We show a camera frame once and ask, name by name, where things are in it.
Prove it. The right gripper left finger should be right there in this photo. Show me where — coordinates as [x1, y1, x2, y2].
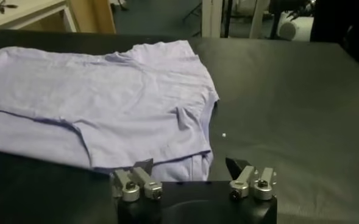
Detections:
[110, 158, 163, 202]

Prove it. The thick black cable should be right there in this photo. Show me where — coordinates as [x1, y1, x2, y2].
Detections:
[0, 0, 19, 15]

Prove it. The tall white cardboard box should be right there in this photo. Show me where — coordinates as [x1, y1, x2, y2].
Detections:
[201, 0, 223, 38]

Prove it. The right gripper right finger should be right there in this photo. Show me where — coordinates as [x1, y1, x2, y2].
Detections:
[225, 156, 277, 201]

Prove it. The lavender t-shirt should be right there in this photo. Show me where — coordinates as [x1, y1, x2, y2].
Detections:
[0, 40, 220, 183]

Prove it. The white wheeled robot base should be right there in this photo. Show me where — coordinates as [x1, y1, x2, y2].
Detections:
[275, 10, 316, 43]

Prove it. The white table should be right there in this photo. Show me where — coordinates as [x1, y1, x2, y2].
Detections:
[0, 0, 78, 33]

